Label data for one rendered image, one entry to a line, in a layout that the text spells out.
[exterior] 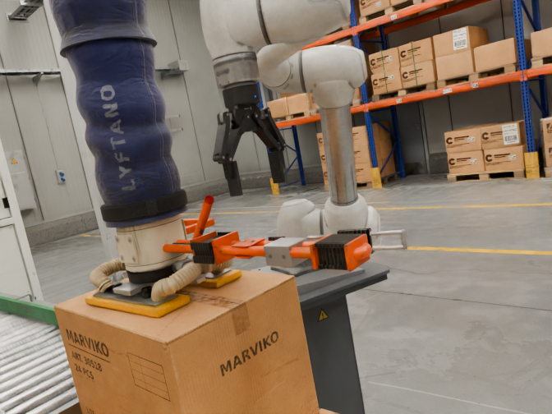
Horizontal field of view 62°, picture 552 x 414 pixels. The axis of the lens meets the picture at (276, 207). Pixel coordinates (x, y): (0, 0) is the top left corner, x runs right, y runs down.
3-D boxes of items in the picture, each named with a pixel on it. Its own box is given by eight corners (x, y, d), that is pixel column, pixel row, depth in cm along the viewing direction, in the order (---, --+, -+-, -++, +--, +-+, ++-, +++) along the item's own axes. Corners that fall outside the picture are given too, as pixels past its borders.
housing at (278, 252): (265, 266, 96) (261, 246, 95) (285, 256, 101) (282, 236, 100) (292, 268, 91) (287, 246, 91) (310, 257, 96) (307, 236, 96)
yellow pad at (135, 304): (85, 304, 128) (80, 287, 127) (117, 291, 135) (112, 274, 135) (158, 319, 106) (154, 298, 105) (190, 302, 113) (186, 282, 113)
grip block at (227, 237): (191, 264, 109) (186, 241, 108) (221, 252, 116) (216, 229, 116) (215, 266, 104) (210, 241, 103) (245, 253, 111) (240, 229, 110)
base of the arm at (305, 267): (301, 258, 198) (299, 246, 198) (332, 267, 179) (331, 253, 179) (264, 267, 189) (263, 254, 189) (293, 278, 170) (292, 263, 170)
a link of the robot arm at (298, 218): (282, 250, 191) (278, 198, 189) (326, 248, 188) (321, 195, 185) (275, 260, 176) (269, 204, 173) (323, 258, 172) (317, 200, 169)
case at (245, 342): (85, 429, 140) (52, 305, 134) (190, 366, 168) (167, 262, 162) (207, 516, 98) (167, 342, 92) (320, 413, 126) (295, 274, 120)
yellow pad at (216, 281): (142, 280, 142) (139, 264, 141) (168, 269, 150) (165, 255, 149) (217, 289, 120) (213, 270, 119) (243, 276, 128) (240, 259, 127)
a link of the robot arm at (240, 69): (203, 63, 93) (209, 93, 94) (234, 52, 87) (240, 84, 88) (234, 63, 100) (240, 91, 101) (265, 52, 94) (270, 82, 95)
